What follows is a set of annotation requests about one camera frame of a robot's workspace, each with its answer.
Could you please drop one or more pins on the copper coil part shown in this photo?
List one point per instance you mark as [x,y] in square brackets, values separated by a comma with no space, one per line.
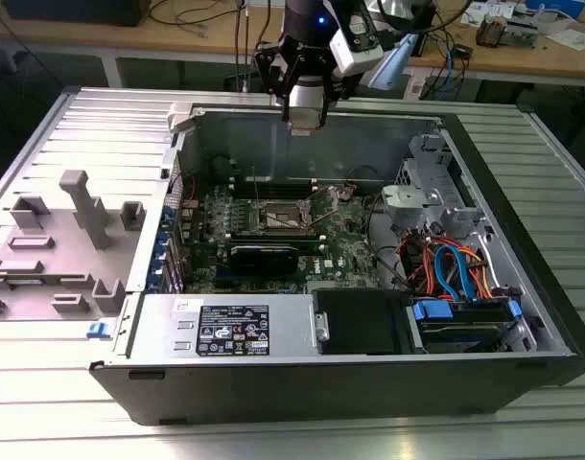
[489,31]

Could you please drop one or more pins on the black graphics card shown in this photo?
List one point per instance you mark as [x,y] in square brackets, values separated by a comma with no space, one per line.
[264,261]

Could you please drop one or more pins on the grey bench device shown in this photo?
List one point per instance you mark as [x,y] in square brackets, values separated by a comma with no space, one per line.
[522,33]

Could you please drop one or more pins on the black RAM slot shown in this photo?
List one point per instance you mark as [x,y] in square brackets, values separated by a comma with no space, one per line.
[273,180]
[273,190]

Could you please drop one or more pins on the silver bay latch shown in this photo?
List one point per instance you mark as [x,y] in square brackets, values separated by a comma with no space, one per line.
[322,326]

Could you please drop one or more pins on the hard disk in blue carrier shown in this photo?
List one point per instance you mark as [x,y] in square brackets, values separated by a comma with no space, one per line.
[431,309]

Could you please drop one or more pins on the grey parts rack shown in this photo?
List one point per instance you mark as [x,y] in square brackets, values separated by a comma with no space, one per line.
[62,249]

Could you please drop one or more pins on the large black box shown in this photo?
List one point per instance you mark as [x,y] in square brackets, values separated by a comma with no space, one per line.
[72,12]

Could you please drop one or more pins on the silver drive cage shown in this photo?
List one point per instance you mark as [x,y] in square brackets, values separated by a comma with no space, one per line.
[446,191]

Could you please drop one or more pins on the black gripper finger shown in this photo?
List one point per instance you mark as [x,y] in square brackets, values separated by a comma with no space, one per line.
[338,84]
[273,72]

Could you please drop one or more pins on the wooden workbench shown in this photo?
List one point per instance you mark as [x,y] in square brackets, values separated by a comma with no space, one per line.
[129,29]

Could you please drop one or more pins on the small blue clip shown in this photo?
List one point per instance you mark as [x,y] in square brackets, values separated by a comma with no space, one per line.
[98,329]

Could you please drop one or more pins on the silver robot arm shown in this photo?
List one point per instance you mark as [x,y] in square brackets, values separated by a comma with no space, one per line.
[393,67]

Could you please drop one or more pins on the silver CPU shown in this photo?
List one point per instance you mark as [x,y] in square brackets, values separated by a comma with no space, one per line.
[305,119]

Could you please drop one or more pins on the black open PC case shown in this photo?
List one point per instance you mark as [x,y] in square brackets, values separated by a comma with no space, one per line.
[273,388]

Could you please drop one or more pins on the CPU socket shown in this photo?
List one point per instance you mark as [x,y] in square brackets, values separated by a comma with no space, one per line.
[283,218]

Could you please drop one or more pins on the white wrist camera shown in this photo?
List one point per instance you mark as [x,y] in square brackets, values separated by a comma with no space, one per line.
[355,55]

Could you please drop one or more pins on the silver power supply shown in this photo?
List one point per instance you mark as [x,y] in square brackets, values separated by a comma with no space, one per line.
[153,330]

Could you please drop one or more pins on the blue expansion slot clip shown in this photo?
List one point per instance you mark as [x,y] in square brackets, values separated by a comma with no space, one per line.
[157,263]
[162,240]
[154,282]
[168,215]

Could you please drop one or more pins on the green motherboard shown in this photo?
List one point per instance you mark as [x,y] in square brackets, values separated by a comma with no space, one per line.
[340,249]

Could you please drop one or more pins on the black rating label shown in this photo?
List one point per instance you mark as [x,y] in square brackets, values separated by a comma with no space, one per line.
[235,330]

